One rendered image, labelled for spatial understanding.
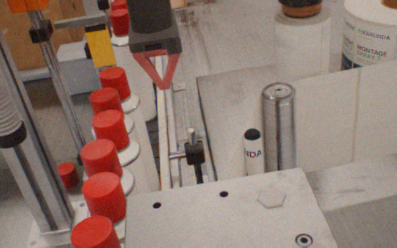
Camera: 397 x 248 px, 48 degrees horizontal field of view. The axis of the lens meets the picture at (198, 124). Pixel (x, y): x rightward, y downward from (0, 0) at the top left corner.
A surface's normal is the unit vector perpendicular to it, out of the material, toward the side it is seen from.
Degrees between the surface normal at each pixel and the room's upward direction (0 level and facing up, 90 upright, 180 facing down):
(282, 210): 0
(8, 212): 0
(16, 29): 90
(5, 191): 0
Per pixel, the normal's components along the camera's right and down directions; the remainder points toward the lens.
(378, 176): -0.13, -0.82
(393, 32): -0.46, 0.55
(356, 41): -0.91, 0.32
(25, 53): 0.11, 0.55
